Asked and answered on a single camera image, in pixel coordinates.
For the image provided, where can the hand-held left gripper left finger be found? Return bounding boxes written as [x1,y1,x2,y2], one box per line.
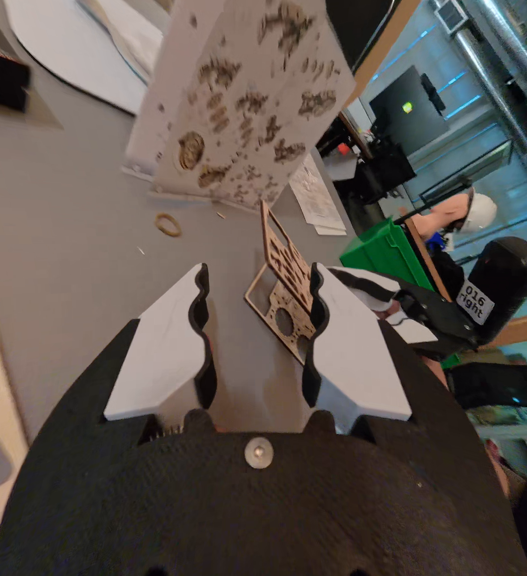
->
[103,263,218,422]

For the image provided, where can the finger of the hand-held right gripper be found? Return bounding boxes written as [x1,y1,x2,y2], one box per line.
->
[357,288,440,345]
[326,266,402,301]

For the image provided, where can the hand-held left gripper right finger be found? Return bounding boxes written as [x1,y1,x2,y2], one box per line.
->
[301,263,413,435]

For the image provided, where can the large wooden puzzle sheet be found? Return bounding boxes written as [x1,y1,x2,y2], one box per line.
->
[244,265,319,366]

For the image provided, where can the grey desk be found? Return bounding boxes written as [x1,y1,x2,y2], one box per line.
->
[0,0,363,541]

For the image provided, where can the black desk monitor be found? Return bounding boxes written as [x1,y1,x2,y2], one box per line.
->
[325,0,403,70]

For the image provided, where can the green plastic bin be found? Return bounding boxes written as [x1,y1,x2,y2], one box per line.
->
[339,216,453,302]

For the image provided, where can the laminated instruction paper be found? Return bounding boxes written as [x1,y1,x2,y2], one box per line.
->
[288,153,348,237]

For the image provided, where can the tan rubber band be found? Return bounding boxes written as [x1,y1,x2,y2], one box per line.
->
[155,212,182,238]

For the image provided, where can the pale wooden cutout sheet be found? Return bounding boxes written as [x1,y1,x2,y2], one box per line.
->
[0,265,31,545]

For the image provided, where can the assembly instruction booklet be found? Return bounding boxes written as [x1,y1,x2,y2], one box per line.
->
[126,0,357,211]

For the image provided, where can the metal ventilation ducts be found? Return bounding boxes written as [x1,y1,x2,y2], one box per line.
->
[430,0,527,203]

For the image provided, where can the white monitor stand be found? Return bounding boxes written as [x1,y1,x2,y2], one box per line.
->
[4,0,164,117]

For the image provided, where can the black wall screen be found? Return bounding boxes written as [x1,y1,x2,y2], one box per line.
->
[369,65,449,145]

